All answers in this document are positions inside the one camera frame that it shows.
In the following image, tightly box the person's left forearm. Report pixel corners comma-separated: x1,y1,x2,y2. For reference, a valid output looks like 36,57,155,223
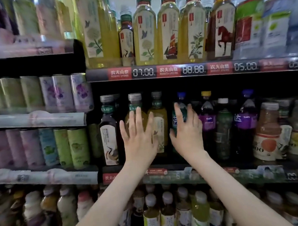
63,161,157,226

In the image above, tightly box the person's left hand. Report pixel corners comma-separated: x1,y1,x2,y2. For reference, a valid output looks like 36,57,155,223
118,106,161,169

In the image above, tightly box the row of pastel drink cans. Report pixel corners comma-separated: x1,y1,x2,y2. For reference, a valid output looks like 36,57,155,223
0,124,92,173
0,72,95,116

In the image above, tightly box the row of clear water bottles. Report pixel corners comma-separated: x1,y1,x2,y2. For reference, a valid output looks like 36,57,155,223
230,0,298,61

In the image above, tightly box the person's right forearm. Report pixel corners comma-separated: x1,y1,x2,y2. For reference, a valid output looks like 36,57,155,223
187,145,294,226

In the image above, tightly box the drinks shelf unit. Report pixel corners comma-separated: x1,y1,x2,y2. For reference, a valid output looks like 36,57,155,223
0,26,298,226

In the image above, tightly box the red shelf price strip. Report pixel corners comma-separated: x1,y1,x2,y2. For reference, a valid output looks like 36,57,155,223
102,158,298,193
86,57,298,83

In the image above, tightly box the person's right hand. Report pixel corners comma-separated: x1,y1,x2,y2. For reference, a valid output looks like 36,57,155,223
167,100,207,163

